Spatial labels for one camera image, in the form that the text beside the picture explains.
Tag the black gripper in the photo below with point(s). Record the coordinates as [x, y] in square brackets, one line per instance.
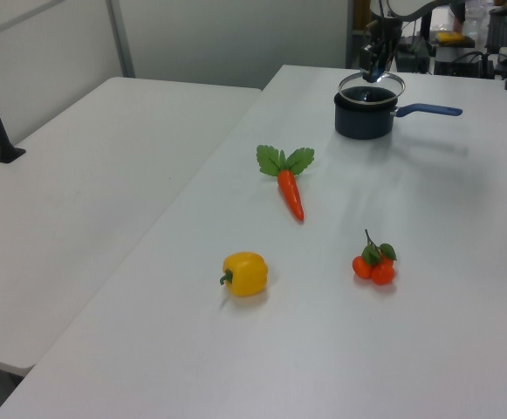
[383, 41]

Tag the yellow toy bell pepper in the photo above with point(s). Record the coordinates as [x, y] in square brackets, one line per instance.
[246, 275]

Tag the orange toy carrot with leaves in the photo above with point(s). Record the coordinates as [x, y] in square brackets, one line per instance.
[290, 192]

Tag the toy tangerine cluster with leaves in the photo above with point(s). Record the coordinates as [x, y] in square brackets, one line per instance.
[382, 273]

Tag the yellow box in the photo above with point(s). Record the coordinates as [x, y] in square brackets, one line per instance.
[448, 37]

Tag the glass lid with blue knob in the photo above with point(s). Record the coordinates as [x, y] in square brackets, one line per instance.
[393, 83]

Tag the black electronic equipment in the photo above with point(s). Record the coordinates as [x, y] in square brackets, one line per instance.
[462, 63]

